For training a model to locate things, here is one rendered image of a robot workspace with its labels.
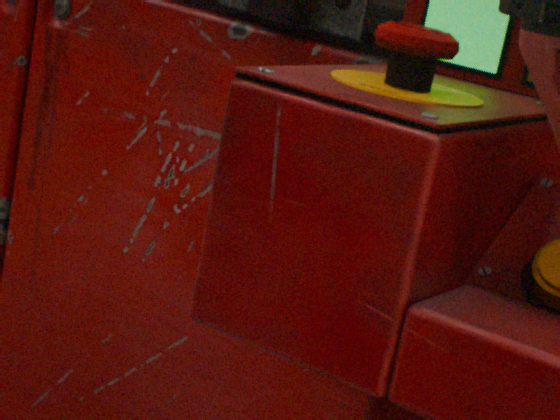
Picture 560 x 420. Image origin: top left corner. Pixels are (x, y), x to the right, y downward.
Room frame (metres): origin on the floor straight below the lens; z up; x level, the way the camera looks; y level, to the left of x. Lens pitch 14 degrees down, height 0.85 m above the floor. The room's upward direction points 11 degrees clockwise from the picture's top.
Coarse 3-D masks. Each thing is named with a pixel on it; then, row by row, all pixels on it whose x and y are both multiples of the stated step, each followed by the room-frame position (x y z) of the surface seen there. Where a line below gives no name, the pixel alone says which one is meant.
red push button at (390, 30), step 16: (384, 32) 0.56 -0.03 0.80; (400, 32) 0.55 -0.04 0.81; (416, 32) 0.55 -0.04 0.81; (432, 32) 0.56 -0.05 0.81; (448, 32) 0.57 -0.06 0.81; (400, 48) 0.55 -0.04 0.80; (416, 48) 0.55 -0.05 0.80; (432, 48) 0.55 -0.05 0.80; (448, 48) 0.55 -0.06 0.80; (400, 64) 0.56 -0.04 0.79; (416, 64) 0.56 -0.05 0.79; (432, 64) 0.56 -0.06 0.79; (384, 80) 0.57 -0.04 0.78; (400, 80) 0.56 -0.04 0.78; (416, 80) 0.56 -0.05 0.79
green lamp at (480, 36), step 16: (432, 0) 0.66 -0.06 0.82; (448, 0) 0.65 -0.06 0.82; (464, 0) 0.65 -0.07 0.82; (480, 0) 0.64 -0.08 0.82; (496, 0) 0.64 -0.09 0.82; (432, 16) 0.66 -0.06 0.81; (448, 16) 0.65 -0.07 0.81; (464, 16) 0.65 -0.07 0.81; (480, 16) 0.64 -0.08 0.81; (496, 16) 0.64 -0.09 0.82; (464, 32) 0.65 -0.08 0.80; (480, 32) 0.64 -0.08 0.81; (496, 32) 0.64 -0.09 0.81; (464, 48) 0.65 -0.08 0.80; (480, 48) 0.64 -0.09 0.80; (496, 48) 0.64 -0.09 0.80; (464, 64) 0.64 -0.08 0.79; (480, 64) 0.64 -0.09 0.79; (496, 64) 0.64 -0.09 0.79
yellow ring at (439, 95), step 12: (336, 72) 0.57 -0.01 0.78; (348, 72) 0.58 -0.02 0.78; (360, 72) 0.59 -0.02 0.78; (372, 72) 0.60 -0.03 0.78; (348, 84) 0.55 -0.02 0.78; (360, 84) 0.55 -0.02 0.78; (372, 84) 0.55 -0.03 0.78; (384, 84) 0.56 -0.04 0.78; (432, 84) 0.60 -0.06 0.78; (396, 96) 0.53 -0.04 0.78; (408, 96) 0.54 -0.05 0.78; (420, 96) 0.54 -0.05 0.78; (432, 96) 0.55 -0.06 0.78; (444, 96) 0.56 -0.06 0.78; (456, 96) 0.57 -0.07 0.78; (468, 96) 0.58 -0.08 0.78; (468, 108) 0.54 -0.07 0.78
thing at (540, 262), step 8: (544, 248) 0.53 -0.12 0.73; (552, 248) 0.53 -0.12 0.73; (536, 256) 0.53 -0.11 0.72; (544, 256) 0.52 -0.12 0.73; (552, 256) 0.52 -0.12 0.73; (536, 264) 0.52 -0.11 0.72; (544, 264) 0.52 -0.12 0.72; (552, 264) 0.52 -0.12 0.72; (536, 272) 0.52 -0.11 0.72; (544, 272) 0.51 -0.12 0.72; (552, 272) 0.51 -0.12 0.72; (536, 280) 0.51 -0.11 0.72; (544, 280) 0.51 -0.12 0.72; (552, 280) 0.51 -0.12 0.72; (536, 288) 0.52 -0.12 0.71; (544, 288) 0.51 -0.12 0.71; (552, 288) 0.51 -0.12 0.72; (544, 296) 0.51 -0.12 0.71; (552, 296) 0.51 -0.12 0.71; (552, 304) 0.51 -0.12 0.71
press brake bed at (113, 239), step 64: (0, 0) 1.02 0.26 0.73; (64, 0) 0.97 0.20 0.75; (128, 0) 0.93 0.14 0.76; (192, 0) 0.91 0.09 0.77; (320, 0) 0.83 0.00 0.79; (384, 0) 0.81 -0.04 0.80; (0, 64) 1.01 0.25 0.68; (64, 64) 0.97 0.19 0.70; (128, 64) 0.93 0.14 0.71; (192, 64) 0.89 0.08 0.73; (256, 64) 0.86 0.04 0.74; (320, 64) 0.83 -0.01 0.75; (0, 128) 1.00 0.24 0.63; (64, 128) 0.96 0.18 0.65; (128, 128) 0.92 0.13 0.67; (192, 128) 0.89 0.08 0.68; (0, 192) 1.00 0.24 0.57; (64, 192) 0.95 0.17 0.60; (128, 192) 0.92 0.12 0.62; (192, 192) 0.88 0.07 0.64; (0, 256) 1.00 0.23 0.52; (64, 256) 0.95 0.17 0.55; (128, 256) 0.91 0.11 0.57; (192, 256) 0.87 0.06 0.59; (0, 320) 0.98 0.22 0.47; (64, 320) 0.94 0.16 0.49; (128, 320) 0.90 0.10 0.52; (192, 320) 0.87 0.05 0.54; (0, 384) 0.98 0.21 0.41; (64, 384) 0.94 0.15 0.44; (128, 384) 0.90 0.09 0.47; (192, 384) 0.86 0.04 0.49; (256, 384) 0.83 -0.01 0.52; (320, 384) 0.80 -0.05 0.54
